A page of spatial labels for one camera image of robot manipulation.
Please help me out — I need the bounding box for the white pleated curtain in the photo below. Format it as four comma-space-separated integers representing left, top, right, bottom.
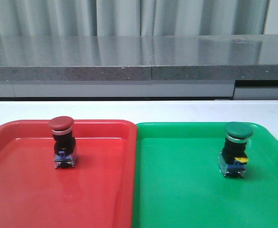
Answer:
0, 0, 278, 37

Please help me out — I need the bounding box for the green plastic tray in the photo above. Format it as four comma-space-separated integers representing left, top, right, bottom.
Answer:
132, 123, 278, 228

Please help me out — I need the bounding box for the red mushroom push button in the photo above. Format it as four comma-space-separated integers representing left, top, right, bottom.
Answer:
48, 116, 78, 169

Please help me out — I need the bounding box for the red plastic tray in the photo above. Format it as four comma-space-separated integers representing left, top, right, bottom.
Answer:
0, 120, 137, 228

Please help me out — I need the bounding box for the grey stone counter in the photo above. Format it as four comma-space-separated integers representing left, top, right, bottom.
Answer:
0, 35, 278, 100

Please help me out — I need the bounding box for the green mushroom push button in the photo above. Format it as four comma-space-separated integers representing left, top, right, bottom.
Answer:
218, 122, 253, 178

